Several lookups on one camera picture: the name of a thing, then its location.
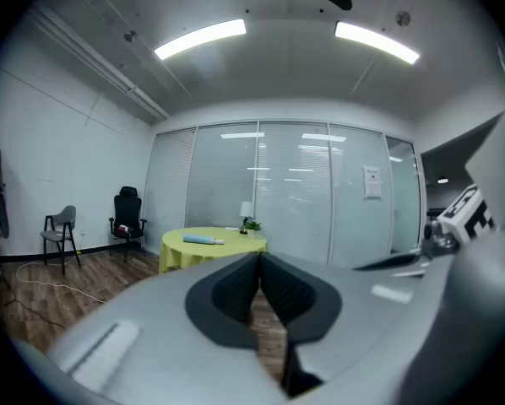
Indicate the grey chair with black legs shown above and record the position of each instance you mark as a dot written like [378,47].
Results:
[64,215]

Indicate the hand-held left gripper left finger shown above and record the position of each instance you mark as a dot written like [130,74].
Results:
[151,331]

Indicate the grey round ceiling fixture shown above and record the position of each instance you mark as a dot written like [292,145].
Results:
[403,18]

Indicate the flat white box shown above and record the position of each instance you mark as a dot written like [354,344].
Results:
[232,228]

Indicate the green potted plant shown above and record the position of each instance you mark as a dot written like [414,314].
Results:
[252,226]

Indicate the long ceiling light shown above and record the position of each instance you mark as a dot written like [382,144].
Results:
[377,41]
[199,38]

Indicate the white ceiling conduit pipe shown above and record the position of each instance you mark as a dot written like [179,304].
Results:
[147,101]

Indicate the hanging ceiling sensor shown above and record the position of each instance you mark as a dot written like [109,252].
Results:
[130,36]

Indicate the black office chair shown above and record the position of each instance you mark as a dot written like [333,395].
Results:
[128,209]

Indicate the small red and white toy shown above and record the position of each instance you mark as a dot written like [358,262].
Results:
[123,228]

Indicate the white paper notice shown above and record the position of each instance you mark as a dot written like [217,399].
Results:
[373,181]

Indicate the light blue umbrella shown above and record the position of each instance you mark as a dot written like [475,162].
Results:
[197,239]

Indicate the yellow-green clothed round table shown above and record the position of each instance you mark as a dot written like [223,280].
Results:
[193,252]

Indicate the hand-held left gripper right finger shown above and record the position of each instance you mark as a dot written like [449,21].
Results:
[362,310]

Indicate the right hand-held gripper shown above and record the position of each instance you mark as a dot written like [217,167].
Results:
[463,217]

